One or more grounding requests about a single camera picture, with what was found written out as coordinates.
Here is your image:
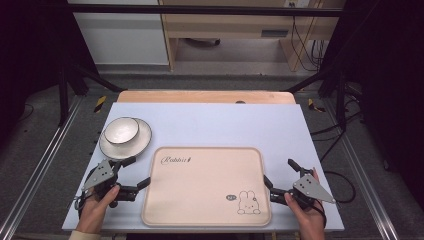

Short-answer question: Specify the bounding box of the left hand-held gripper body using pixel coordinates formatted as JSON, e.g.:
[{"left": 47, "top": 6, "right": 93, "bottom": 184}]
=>
[{"left": 81, "top": 159, "right": 138, "bottom": 209}]

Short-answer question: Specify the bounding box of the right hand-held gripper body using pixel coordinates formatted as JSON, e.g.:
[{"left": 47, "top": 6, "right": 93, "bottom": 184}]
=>
[{"left": 269, "top": 168, "right": 337, "bottom": 211}]

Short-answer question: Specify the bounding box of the person's right hand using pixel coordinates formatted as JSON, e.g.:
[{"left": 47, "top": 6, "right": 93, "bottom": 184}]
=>
[{"left": 284, "top": 167, "right": 328, "bottom": 235}]

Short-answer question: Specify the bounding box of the person's left hand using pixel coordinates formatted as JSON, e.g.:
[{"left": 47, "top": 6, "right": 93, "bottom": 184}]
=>
[{"left": 75, "top": 184, "right": 121, "bottom": 234}]

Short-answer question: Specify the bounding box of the white plate dark rim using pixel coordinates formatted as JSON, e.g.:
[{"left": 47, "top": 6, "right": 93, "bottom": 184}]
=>
[{"left": 98, "top": 117, "right": 153, "bottom": 161}]

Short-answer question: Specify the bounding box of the white bowl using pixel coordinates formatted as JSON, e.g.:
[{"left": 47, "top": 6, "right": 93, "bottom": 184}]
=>
[{"left": 103, "top": 116, "right": 141, "bottom": 146}]

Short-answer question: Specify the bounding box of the beige tray rabbit print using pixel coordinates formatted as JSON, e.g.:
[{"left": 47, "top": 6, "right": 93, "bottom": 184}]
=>
[{"left": 140, "top": 146, "right": 273, "bottom": 228}]

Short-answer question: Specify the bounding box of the yellow black striped tape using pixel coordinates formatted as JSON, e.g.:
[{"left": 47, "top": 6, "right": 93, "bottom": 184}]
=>
[
  {"left": 93, "top": 95, "right": 108, "bottom": 114},
  {"left": 306, "top": 97, "right": 327, "bottom": 113}
]

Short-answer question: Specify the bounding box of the black metal stand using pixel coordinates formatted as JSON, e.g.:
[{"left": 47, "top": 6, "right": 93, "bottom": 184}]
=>
[
  {"left": 57, "top": 58, "right": 125, "bottom": 127},
  {"left": 285, "top": 64, "right": 348, "bottom": 130}
]

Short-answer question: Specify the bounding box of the wooden table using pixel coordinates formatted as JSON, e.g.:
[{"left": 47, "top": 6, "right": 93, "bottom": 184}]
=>
[{"left": 116, "top": 89, "right": 297, "bottom": 105}]

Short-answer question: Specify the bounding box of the white cabinet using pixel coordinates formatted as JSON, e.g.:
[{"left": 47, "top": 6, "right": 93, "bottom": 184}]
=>
[{"left": 67, "top": 0, "right": 170, "bottom": 66}]

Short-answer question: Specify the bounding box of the black curtain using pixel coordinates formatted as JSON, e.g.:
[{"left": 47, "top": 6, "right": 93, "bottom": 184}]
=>
[
  {"left": 0, "top": 0, "right": 99, "bottom": 148},
  {"left": 318, "top": 0, "right": 424, "bottom": 204}
]

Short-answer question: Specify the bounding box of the light wooden desk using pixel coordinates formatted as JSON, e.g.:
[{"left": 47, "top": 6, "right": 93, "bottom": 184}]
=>
[{"left": 157, "top": 0, "right": 346, "bottom": 72}]

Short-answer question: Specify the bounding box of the black wrist strap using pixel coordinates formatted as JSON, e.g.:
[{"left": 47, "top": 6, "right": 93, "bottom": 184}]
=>
[
  {"left": 311, "top": 199, "right": 328, "bottom": 229},
  {"left": 73, "top": 194, "right": 88, "bottom": 218}
]

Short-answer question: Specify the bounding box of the black looped floor cable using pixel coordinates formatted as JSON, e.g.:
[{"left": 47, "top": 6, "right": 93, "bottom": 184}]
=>
[{"left": 323, "top": 170, "right": 357, "bottom": 205}]

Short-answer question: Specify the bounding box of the aluminium floor rail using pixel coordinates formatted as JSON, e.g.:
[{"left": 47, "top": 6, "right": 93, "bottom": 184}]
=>
[
  {"left": 0, "top": 95, "right": 85, "bottom": 240},
  {"left": 323, "top": 99, "right": 401, "bottom": 240}
]

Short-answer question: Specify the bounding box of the hanging black cables bundle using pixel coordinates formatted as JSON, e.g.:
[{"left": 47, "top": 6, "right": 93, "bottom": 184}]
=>
[{"left": 290, "top": 15, "right": 327, "bottom": 73}]

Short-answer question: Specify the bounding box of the black cable under desk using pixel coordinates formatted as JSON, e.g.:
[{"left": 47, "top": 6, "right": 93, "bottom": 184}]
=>
[{"left": 184, "top": 37, "right": 222, "bottom": 48}]

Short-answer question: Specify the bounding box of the black horizontal frame bar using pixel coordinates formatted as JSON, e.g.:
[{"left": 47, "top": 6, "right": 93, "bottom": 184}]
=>
[{"left": 66, "top": 3, "right": 345, "bottom": 18}]

